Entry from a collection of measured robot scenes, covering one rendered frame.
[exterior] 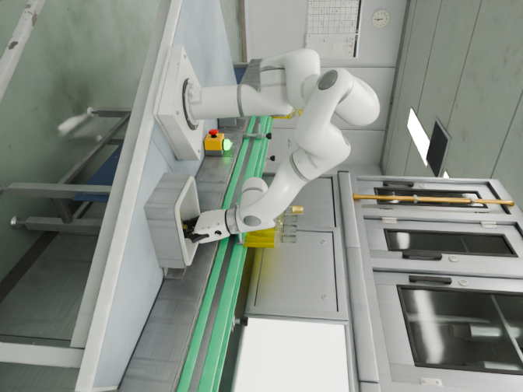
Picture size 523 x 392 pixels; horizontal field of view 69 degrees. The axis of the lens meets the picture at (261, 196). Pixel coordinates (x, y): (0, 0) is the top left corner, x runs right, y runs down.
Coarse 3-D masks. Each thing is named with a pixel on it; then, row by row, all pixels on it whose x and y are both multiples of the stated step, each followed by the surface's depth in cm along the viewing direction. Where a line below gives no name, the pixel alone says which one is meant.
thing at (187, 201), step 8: (192, 184) 113; (184, 192) 104; (192, 192) 114; (184, 200) 116; (192, 200) 116; (176, 208) 99; (184, 208) 118; (192, 208) 118; (176, 216) 99; (184, 216) 120; (192, 216) 120; (192, 232) 122; (184, 240) 119; (184, 248) 106; (192, 248) 116; (184, 256) 107; (192, 256) 114
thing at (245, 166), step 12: (252, 120) 190; (264, 120) 189; (252, 132) 179; (252, 144) 169; (240, 156) 160; (252, 156) 159; (240, 168) 152; (252, 168) 152; (240, 180) 145; (228, 192) 138; (240, 192) 138; (228, 204) 132
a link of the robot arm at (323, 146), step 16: (320, 80) 86; (336, 80) 82; (352, 80) 83; (320, 96) 83; (336, 96) 81; (304, 112) 85; (320, 112) 82; (304, 128) 83; (320, 128) 82; (336, 128) 86; (304, 144) 84; (320, 144) 83; (336, 144) 85; (304, 160) 90; (320, 160) 88; (336, 160) 88; (304, 176) 92
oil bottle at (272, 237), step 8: (248, 232) 137; (256, 232) 137; (264, 232) 136; (272, 232) 136; (280, 232) 137; (248, 240) 136; (256, 240) 136; (264, 240) 136; (272, 240) 135; (280, 240) 135
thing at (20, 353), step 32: (32, 0) 136; (160, 32) 124; (0, 64) 124; (0, 96) 120; (128, 128) 109; (128, 160) 104; (96, 256) 94; (96, 288) 90; (0, 352) 85; (32, 352) 85; (64, 352) 84
